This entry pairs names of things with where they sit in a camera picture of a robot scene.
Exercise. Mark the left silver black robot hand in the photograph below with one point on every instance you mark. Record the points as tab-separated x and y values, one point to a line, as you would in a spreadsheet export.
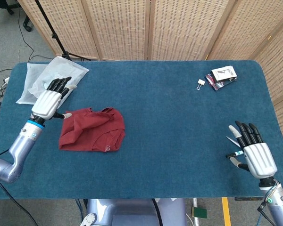
46	104

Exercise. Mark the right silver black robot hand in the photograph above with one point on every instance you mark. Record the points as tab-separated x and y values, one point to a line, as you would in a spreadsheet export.
259	160

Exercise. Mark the red t-shirt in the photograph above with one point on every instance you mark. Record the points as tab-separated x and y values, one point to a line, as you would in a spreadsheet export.
94	131

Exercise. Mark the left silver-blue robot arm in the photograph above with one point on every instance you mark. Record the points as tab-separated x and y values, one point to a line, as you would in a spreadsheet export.
21	146

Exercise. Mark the flat translucent plastic bag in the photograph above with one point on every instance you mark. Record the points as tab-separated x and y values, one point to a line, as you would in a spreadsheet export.
29	94

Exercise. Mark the black marker with teal label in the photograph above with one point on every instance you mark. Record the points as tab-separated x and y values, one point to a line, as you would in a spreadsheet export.
231	155

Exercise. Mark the plastic bag with white garment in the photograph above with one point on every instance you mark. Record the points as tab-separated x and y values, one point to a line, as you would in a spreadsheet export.
66	69

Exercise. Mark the white power adapter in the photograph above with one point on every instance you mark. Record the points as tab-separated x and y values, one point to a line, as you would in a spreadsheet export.
6	80

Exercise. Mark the black tripod stand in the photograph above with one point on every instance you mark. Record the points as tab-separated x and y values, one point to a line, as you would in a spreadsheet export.
53	35

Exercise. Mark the white pole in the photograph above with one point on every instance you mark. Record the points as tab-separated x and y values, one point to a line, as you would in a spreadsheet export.
195	204

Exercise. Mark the green block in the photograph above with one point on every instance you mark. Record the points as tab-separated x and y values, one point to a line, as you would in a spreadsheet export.
199	213

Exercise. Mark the black office chair base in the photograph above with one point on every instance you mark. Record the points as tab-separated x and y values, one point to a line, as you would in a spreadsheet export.
27	24

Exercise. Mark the dark box with red print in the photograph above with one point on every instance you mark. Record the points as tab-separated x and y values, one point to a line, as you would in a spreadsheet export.
215	86

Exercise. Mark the white and black box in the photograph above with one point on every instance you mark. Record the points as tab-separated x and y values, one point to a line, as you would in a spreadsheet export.
222	73

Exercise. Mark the white binder clip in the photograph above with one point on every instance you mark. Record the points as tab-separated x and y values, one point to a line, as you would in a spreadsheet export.
201	83

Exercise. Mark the blue carpet table cover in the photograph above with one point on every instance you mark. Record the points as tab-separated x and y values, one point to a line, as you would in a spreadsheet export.
167	117

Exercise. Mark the silver-blue robot torso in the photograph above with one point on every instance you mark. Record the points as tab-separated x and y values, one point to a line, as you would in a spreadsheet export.
132	212

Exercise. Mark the white metal bracket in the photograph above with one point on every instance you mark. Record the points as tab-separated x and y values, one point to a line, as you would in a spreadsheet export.
89	219

